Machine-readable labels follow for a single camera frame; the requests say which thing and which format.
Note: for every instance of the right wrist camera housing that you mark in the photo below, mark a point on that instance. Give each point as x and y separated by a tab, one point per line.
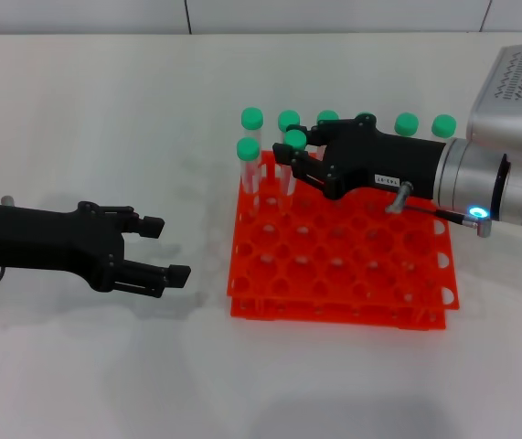
507	100

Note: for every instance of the orange test tube rack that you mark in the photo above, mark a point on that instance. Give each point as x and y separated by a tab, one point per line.
333	260

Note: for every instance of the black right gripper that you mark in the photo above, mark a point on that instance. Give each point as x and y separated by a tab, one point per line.
375	160

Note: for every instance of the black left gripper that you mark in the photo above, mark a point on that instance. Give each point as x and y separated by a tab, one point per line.
45	240

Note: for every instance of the clear test tube green cap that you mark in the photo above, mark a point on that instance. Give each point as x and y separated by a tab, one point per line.
443	125
327	114
248	148
288	119
362	114
295	137
406	124
251	118

